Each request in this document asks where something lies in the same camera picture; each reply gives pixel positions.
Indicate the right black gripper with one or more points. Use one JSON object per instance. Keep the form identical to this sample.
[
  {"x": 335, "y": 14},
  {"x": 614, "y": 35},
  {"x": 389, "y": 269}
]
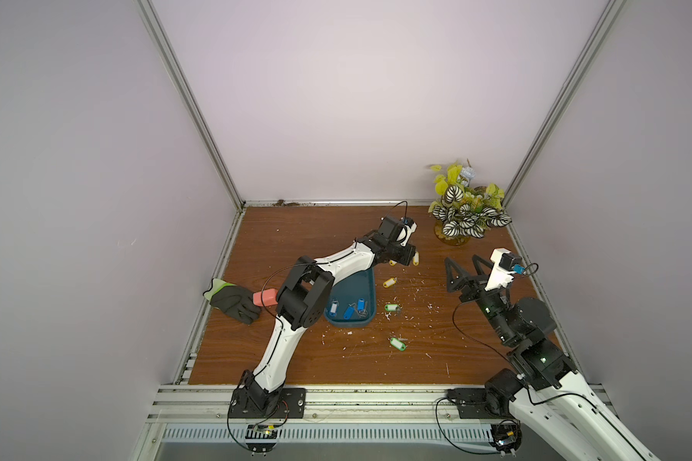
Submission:
[{"x": 473, "y": 288}]

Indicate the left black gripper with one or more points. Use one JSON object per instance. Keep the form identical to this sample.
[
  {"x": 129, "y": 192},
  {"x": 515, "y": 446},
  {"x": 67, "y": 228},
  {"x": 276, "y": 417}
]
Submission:
[{"x": 408, "y": 253}]

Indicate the teal plastic storage box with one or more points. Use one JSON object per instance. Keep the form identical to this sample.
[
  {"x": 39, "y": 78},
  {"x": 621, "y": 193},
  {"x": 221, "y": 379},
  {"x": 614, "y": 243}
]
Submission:
[{"x": 360, "y": 285}]

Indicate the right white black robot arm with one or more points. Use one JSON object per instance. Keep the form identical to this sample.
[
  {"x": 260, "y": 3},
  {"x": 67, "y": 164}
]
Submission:
[{"x": 542, "y": 388}]

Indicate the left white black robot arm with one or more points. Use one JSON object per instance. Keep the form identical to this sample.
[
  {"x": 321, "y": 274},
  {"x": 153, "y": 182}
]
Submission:
[{"x": 303, "y": 296}]

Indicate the artificial potted plant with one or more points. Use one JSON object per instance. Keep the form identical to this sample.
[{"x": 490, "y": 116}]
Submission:
[{"x": 463, "y": 211}]

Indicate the blue tag key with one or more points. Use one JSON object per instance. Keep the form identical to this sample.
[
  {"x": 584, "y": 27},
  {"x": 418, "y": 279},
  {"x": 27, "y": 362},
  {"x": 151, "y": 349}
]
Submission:
[
  {"x": 334, "y": 308},
  {"x": 362, "y": 308},
  {"x": 348, "y": 314}
]

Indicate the pink eraser block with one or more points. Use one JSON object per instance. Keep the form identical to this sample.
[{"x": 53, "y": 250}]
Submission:
[{"x": 265, "y": 298}]

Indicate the black green work glove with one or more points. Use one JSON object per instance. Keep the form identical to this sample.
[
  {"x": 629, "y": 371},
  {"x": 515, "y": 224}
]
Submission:
[{"x": 233, "y": 300}]

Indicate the right controller board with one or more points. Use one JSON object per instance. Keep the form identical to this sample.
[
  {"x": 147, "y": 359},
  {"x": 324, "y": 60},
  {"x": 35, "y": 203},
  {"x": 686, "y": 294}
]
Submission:
[{"x": 506, "y": 437}]

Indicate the controller board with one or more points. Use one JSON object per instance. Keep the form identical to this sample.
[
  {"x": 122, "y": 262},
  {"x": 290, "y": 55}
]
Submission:
[
  {"x": 261, "y": 439},
  {"x": 506, "y": 437}
]

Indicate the left controller board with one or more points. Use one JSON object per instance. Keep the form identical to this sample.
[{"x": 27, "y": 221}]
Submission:
[{"x": 261, "y": 439}]

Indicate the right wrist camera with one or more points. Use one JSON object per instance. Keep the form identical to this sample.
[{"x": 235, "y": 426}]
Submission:
[{"x": 507, "y": 266}]

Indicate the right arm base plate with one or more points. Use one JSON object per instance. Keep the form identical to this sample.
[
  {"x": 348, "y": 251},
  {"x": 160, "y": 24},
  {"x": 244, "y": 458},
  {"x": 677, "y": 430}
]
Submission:
[{"x": 478, "y": 403}]

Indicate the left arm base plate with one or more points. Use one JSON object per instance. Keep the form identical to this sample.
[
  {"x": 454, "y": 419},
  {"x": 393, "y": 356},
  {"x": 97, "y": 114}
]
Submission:
[{"x": 284, "y": 403}]

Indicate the aluminium front rail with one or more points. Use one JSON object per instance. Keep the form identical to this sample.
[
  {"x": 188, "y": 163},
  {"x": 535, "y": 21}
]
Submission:
[{"x": 361, "y": 403}]

